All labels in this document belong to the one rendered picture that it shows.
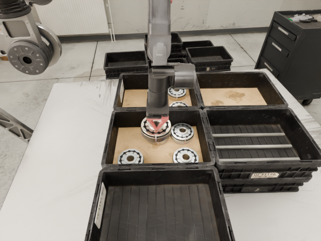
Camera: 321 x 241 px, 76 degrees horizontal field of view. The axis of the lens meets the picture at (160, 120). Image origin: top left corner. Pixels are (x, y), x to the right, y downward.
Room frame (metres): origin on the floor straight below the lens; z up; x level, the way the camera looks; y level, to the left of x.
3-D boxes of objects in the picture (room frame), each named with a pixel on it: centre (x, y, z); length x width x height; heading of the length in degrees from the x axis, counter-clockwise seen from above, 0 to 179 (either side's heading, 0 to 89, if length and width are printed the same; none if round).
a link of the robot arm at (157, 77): (0.48, 0.00, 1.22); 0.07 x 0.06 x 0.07; 96
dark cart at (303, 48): (1.96, -1.42, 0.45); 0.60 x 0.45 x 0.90; 97
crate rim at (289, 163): (0.55, -0.39, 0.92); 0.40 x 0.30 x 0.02; 91
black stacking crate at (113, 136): (0.54, 0.01, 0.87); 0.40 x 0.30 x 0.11; 91
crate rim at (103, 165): (0.54, 0.01, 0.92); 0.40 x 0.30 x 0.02; 91
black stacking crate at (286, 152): (0.55, -0.39, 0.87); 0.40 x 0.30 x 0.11; 91
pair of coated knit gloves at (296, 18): (2.02, -1.29, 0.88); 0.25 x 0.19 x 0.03; 97
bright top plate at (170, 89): (0.92, -0.09, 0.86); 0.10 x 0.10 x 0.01
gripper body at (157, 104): (0.48, 0.01, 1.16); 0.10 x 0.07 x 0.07; 1
